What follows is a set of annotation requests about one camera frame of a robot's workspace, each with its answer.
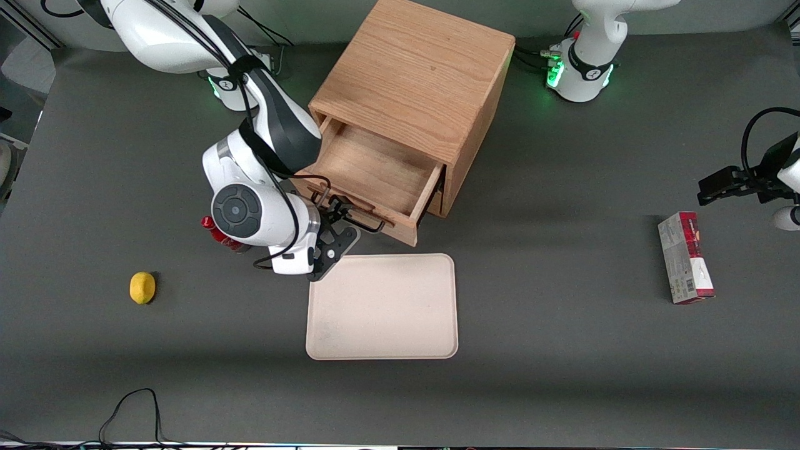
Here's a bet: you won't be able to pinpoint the black right base cables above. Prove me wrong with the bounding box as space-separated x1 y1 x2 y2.
236 9 296 79

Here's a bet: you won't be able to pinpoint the red cola bottle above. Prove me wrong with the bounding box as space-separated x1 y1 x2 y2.
200 216 252 254

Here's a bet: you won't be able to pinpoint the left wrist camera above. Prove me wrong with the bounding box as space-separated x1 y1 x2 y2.
772 205 800 232

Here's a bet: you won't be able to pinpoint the black left base cables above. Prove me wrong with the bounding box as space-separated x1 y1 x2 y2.
512 14 586 73

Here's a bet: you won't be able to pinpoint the beige plastic tray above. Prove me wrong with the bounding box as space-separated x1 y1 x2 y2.
306 253 459 361

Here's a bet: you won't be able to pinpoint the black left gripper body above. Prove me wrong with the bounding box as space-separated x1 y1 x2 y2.
743 132 800 204

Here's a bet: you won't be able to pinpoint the yellow lemon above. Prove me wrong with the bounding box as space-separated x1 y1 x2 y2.
129 271 157 306

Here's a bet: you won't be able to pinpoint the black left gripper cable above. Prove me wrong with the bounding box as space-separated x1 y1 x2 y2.
741 107 800 177

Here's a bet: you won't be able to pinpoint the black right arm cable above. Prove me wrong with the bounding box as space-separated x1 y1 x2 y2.
40 0 333 271

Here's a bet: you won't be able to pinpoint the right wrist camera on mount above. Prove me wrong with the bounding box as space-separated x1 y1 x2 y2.
310 226 361 283

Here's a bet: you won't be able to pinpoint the grey and red carton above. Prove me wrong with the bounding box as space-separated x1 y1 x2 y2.
657 211 716 306

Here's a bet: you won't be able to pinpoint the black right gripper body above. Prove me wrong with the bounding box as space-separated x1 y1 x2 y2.
312 209 352 252

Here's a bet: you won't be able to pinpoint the aluminium frame rail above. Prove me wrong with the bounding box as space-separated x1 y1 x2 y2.
9 0 65 51

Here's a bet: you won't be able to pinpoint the black floor cable loop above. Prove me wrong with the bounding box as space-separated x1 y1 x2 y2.
0 387 251 450

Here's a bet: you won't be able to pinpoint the wooden drawer cabinet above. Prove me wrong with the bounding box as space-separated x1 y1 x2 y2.
308 0 517 219

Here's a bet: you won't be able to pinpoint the black base cables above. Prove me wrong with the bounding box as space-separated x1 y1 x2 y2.
512 14 586 73
236 9 296 79

